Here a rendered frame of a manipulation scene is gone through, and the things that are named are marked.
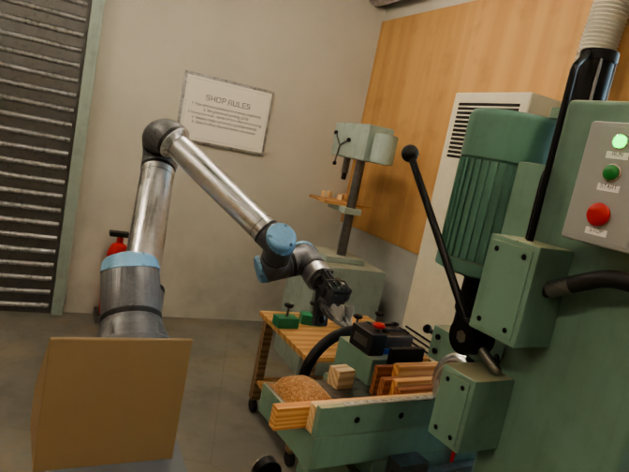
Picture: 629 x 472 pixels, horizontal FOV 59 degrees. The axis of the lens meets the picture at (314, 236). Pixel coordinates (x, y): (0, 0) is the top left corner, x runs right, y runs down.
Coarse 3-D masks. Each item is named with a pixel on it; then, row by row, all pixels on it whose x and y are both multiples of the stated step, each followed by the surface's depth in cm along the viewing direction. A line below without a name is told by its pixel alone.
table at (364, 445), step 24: (264, 384) 110; (360, 384) 119; (264, 408) 109; (288, 432) 100; (384, 432) 101; (408, 432) 104; (312, 456) 94; (336, 456) 96; (360, 456) 99; (384, 456) 102
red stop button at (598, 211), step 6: (594, 204) 72; (600, 204) 71; (588, 210) 72; (594, 210) 72; (600, 210) 71; (606, 210) 70; (588, 216) 72; (594, 216) 71; (600, 216) 71; (606, 216) 70; (594, 222) 71; (600, 222) 71; (606, 222) 71
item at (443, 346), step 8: (440, 328) 113; (448, 328) 113; (432, 336) 114; (440, 336) 113; (448, 336) 111; (432, 344) 114; (440, 344) 112; (448, 344) 110; (432, 352) 113; (440, 352) 112; (448, 352) 110
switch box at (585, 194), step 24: (600, 144) 73; (600, 168) 72; (624, 168) 70; (576, 192) 75; (600, 192) 72; (624, 192) 69; (576, 216) 75; (624, 216) 69; (576, 240) 75; (600, 240) 72; (624, 240) 69
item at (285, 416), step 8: (424, 392) 111; (320, 400) 99; (328, 400) 99; (272, 408) 94; (280, 408) 92; (288, 408) 93; (296, 408) 94; (304, 408) 95; (272, 416) 93; (280, 416) 93; (288, 416) 94; (296, 416) 94; (304, 416) 95; (272, 424) 93; (280, 424) 93; (288, 424) 94; (296, 424) 95; (304, 424) 96
